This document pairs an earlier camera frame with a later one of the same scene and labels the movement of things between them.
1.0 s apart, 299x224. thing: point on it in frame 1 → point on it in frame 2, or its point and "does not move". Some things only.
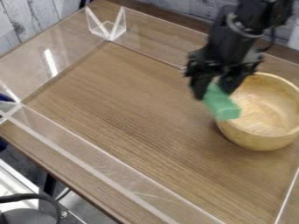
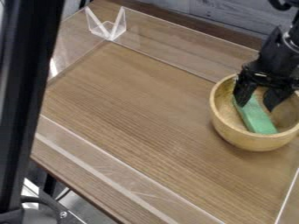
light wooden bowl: x=267 y=99 does not move
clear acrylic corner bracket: x=106 y=29 does not move
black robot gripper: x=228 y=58 → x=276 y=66
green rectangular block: x=223 y=107 → x=258 y=118
